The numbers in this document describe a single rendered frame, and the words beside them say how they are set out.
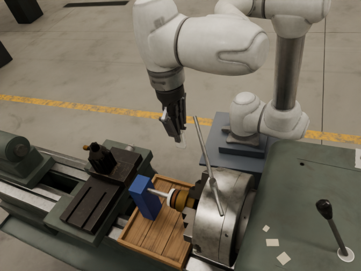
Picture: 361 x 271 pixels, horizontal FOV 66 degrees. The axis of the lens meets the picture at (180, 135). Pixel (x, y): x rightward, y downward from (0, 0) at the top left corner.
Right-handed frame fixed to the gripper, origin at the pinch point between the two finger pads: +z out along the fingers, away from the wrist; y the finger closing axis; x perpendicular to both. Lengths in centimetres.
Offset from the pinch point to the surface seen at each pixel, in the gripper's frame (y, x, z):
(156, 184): -11, -26, 49
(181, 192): 2.2, -2.5, 26.3
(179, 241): 11, -3, 50
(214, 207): 10.0, 13.6, 16.0
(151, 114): -141, -123, 131
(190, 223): 12.1, 5.4, 27.5
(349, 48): -306, 63, 122
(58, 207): 18, -63, 47
